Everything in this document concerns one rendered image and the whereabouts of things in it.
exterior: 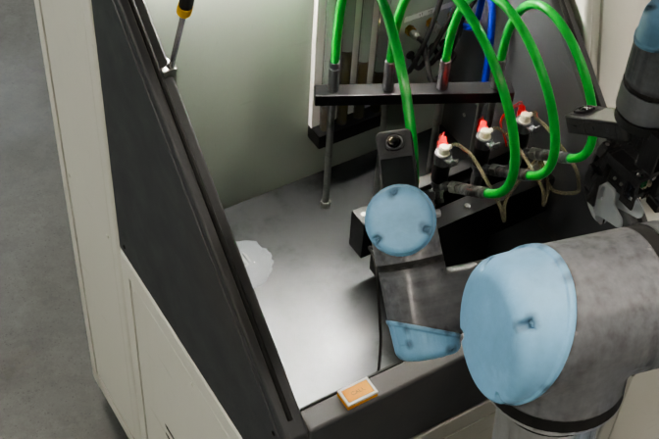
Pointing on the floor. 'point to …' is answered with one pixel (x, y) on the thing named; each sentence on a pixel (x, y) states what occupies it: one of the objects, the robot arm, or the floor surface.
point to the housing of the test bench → (85, 166)
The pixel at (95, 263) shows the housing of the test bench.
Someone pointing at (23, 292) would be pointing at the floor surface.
